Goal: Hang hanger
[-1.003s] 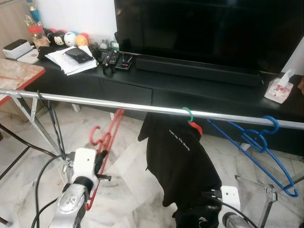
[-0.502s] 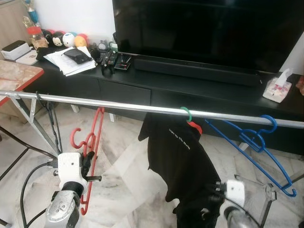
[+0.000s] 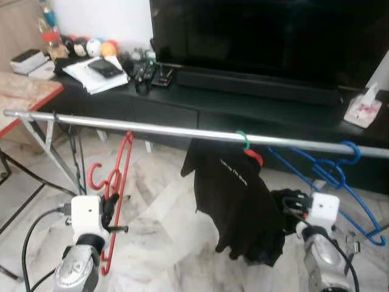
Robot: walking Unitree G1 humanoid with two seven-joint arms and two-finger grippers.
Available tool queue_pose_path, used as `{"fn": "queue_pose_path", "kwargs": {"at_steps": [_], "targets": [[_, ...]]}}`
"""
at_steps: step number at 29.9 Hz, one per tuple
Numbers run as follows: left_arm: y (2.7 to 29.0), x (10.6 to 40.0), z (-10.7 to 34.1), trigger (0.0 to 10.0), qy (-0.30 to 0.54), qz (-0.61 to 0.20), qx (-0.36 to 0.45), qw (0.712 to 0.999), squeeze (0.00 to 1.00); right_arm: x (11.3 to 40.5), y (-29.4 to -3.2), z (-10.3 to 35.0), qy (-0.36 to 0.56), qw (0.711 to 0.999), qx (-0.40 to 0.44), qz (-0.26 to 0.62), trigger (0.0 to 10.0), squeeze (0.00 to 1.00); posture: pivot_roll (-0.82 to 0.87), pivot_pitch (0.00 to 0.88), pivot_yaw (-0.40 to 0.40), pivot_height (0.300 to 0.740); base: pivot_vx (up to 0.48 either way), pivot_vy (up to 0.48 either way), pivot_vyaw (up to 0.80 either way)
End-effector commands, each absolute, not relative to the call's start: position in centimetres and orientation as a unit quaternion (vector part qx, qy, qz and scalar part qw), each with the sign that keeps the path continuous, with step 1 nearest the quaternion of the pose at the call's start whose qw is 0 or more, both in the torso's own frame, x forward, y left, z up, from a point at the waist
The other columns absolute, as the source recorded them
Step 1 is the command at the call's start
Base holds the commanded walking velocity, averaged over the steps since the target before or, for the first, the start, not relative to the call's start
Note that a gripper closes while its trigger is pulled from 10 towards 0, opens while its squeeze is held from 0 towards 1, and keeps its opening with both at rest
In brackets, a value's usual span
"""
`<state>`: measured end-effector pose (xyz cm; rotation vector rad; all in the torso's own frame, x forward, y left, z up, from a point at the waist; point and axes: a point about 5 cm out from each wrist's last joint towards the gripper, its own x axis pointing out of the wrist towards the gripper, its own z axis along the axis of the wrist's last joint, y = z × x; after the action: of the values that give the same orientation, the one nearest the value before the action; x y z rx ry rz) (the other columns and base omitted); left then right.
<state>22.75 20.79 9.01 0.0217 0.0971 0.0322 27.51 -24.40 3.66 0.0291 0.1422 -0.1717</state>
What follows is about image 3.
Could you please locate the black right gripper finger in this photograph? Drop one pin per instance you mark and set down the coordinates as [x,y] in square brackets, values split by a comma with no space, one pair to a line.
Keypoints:
[285,201]

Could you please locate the red plastic hanger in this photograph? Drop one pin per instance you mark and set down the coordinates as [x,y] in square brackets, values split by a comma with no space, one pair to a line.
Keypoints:
[90,175]

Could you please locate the black shirt with white print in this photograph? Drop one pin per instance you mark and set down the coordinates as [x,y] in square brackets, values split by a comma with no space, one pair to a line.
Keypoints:
[237,201]

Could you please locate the red hanger with green hook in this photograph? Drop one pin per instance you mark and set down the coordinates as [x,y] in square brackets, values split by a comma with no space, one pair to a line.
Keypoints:
[256,157]

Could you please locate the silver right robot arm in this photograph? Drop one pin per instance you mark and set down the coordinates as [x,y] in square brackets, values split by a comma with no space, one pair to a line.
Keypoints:
[325,261]

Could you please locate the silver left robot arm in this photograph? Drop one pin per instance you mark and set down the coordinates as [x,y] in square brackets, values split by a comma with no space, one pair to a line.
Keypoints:
[76,267]

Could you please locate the blue plastic hanger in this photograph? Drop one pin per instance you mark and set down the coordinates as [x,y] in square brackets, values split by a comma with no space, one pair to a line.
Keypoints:
[358,152]

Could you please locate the black soundbar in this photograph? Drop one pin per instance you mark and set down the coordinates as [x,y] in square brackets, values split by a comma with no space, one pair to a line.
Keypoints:
[255,85]

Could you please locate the pink and white tissue box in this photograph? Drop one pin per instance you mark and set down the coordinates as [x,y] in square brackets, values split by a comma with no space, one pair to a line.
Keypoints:
[363,109]

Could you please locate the black TV console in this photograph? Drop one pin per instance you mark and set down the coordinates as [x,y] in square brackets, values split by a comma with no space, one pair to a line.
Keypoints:
[182,103]

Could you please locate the white paper stack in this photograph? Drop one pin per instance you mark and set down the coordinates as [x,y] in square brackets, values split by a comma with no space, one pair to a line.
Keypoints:
[91,82]

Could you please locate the black wallet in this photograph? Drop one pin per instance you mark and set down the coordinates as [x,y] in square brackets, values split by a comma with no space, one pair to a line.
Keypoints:
[105,68]

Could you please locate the marble-top folding table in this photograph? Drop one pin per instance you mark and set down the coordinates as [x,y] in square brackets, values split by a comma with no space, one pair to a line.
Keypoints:
[24,91]

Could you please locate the orange round plush toy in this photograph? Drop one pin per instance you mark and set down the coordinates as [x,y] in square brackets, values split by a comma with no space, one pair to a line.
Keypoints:
[108,50]

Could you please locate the white round plush toy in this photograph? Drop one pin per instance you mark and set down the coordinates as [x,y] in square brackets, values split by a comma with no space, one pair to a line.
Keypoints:
[94,48]

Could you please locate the black television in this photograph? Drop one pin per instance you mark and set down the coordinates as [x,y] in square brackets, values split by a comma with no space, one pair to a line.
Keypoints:
[273,36]

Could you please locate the white box with black top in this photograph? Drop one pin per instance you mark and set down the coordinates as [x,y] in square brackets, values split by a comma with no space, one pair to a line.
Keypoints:
[27,61]

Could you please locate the red-lidded jar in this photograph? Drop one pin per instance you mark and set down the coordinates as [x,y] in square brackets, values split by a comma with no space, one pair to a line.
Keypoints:
[50,45]

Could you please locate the light wooden cabinet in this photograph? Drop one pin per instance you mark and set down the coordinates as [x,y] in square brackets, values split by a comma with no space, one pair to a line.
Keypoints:
[18,24]

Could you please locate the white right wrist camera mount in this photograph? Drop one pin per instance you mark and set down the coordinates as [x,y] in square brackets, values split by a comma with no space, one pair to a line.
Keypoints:
[324,210]

